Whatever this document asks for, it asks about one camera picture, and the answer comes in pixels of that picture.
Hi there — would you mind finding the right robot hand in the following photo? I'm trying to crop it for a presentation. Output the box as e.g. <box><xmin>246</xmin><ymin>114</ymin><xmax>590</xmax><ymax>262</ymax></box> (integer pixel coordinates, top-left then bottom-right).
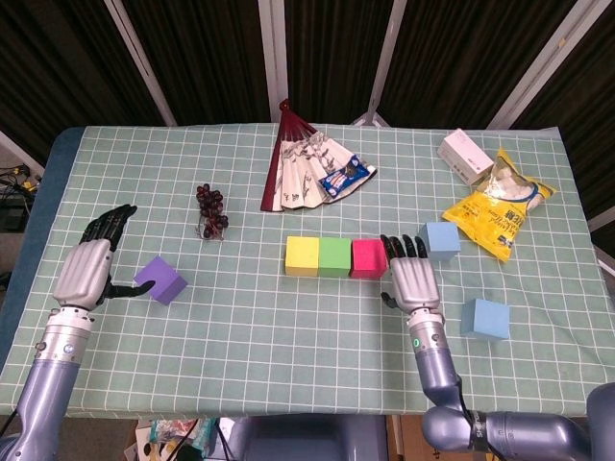
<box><xmin>380</xmin><ymin>233</ymin><xmax>442</xmax><ymax>316</ymax></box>

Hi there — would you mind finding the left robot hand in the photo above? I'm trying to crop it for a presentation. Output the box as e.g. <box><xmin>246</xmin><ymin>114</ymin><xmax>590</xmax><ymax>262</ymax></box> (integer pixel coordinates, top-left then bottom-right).
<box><xmin>51</xmin><ymin>204</ymin><xmax>156</xmax><ymax>311</ymax></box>

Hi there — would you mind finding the pink foam cube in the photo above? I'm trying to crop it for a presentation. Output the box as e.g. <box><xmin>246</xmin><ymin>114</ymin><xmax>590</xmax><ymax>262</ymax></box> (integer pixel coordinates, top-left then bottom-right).
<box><xmin>349</xmin><ymin>239</ymin><xmax>389</xmax><ymax>280</ymax></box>

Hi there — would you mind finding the green foam cube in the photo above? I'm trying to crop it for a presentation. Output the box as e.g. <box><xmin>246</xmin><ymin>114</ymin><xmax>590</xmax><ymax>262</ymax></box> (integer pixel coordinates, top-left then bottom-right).
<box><xmin>317</xmin><ymin>236</ymin><xmax>353</xmax><ymax>279</ymax></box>

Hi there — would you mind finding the yellow foam cube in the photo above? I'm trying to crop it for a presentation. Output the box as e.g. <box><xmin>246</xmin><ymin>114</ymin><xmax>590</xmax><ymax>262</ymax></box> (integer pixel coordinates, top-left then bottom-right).
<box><xmin>284</xmin><ymin>235</ymin><xmax>321</xmax><ymax>278</ymax></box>

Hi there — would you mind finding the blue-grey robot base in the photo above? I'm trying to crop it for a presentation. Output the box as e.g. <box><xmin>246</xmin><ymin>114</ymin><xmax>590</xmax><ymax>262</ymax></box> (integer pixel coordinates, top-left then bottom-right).
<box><xmin>225</xmin><ymin>413</ymin><xmax>389</xmax><ymax>461</ymax></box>

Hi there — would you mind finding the light blue foam cube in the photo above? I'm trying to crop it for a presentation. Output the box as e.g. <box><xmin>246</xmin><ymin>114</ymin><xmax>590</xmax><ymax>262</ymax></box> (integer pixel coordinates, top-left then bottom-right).
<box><xmin>460</xmin><ymin>298</ymin><xmax>511</xmax><ymax>343</ymax></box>
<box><xmin>416</xmin><ymin>221</ymin><xmax>462</xmax><ymax>263</ymax></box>

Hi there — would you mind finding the purple foam cube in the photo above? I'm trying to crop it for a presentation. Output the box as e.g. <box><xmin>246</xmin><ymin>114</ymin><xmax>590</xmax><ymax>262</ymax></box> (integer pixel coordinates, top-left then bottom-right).
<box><xmin>133</xmin><ymin>255</ymin><xmax>189</xmax><ymax>307</ymax></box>

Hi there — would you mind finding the green checked tablecloth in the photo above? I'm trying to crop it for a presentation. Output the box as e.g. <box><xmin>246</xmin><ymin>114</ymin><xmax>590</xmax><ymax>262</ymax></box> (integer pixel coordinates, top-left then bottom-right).
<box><xmin>0</xmin><ymin>123</ymin><xmax>615</xmax><ymax>418</ymax></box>

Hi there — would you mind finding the black electronic device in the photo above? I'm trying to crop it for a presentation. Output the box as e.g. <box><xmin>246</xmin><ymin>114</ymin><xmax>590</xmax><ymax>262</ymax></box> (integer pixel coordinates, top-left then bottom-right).
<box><xmin>0</xmin><ymin>201</ymin><xmax>31</xmax><ymax>234</ymax></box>

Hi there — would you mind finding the yellow snack bag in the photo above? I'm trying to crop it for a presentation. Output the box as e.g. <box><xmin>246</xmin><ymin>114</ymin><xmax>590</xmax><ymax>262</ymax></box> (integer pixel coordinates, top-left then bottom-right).
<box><xmin>441</xmin><ymin>146</ymin><xmax>560</xmax><ymax>263</ymax></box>

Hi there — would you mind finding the blue cookie snack packet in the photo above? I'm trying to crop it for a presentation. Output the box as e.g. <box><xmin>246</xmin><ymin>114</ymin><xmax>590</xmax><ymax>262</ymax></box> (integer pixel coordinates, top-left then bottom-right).
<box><xmin>318</xmin><ymin>154</ymin><xmax>371</xmax><ymax>199</ymax></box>

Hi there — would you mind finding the white cardboard box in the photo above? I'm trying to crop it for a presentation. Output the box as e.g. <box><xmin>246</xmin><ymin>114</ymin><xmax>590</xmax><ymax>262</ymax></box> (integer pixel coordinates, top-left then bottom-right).
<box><xmin>436</xmin><ymin>127</ymin><xmax>496</xmax><ymax>186</ymax></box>

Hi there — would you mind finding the dark red grape bunch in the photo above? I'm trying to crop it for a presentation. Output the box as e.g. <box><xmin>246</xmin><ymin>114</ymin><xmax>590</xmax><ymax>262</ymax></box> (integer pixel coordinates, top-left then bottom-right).
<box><xmin>194</xmin><ymin>182</ymin><xmax>231</xmax><ymax>241</ymax></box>

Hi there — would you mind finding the brown cardboard box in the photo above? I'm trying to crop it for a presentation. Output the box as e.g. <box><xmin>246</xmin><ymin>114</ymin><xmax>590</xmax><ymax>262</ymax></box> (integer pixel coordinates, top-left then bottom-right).
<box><xmin>391</xmin><ymin>414</ymin><xmax>429</xmax><ymax>461</ymax></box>

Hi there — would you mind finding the painted paper folding fan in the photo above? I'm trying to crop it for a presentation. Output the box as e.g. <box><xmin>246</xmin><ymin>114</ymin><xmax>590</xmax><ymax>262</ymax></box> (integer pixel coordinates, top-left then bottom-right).
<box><xmin>259</xmin><ymin>98</ymin><xmax>380</xmax><ymax>213</ymax></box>

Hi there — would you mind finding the colourful printed bag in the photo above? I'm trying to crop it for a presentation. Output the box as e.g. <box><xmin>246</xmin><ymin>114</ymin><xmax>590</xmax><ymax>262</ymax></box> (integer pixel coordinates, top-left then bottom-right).
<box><xmin>134</xmin><ymin>417</ymin><xmax>220</xmax><ymax>461</ymax></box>

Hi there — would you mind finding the yellow and black cable bundle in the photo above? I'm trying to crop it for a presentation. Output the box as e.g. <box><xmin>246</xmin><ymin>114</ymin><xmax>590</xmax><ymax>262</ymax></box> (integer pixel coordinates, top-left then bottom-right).
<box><xmin>0</xmin><ymin>165</ymin><xmax>42</xmax><ymax>194</ymax></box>

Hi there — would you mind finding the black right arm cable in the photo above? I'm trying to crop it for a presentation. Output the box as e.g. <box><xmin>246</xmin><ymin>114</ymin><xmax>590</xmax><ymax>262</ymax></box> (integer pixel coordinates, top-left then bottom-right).
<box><xmin>454</xmin><ymin>378</ymin><xmax>496</xmax><ymax>461</ymax></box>

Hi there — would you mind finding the white metal frame post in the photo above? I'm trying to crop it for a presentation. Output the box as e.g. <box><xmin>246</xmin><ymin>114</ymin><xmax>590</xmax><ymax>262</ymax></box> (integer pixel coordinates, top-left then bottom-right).
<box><xmin>0</xmin><ymin>129</ymin><xmax>47</xmax><ymax>177</ymax></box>
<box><xmin>103</xmin><ymin>0</ymin><xmax>177</xmax><ymax>127</ymax></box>
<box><xmin>257</xmin><ymin>0</ymin><xmax>289</xmax><ymax>124</ymax></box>
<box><xmin>352</xmin><ymin>0</ymin><xmax>409</xmax><ymax>127</ymax></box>
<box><xmin>485</xmin><ymin>0</ymin><xmax>600</xmax><ymax>130</ymax></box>
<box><xmin>588</xmin><ymin>206</ymin><xmax>615</xmax><ymax>232</ymax></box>

